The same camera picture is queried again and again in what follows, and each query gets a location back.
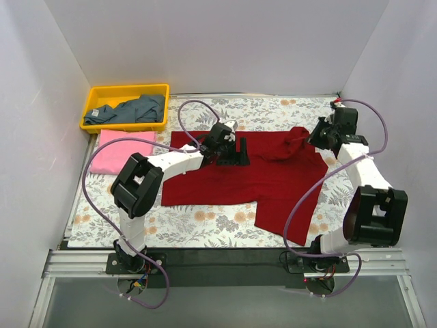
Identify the grey-blue t shirt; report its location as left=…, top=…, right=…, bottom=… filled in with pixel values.
left=83, top=95, right=165, bottom=125

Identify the folded pink t shirt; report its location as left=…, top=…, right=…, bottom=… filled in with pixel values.
left=89, top=130, right=156, bottom=175

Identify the red t shirt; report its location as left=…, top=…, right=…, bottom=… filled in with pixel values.
left=161, top=126, right=328, bottom=245

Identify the aluminium frame rail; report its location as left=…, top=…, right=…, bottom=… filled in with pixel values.
left=42, top=248, right=119, bottom=278

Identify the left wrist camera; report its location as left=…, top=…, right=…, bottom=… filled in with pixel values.
left=225, top=120, right=238, bottom=142

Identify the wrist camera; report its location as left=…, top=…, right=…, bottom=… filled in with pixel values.
left=225, top=120, right=238, bottom=142
left=330, top=98, right=345, bottom=110

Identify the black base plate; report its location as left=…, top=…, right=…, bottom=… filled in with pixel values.
left=104, top=246, right=351, bottom=290

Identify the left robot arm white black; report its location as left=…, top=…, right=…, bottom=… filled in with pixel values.
left=111, top=121, right=250, bottom=273

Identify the yellow plastic bin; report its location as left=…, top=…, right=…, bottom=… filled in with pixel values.
left=79, top=83, right=170, bottom=134

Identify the floral table mat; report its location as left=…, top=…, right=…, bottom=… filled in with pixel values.
left=64, top=96, right=354, bottom=248

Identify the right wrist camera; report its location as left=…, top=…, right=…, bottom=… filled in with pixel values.
left=330, top=98, right=345, bottom=110

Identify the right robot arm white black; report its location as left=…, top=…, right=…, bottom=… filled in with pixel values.
left=308, top=105, right=408, bottom=272

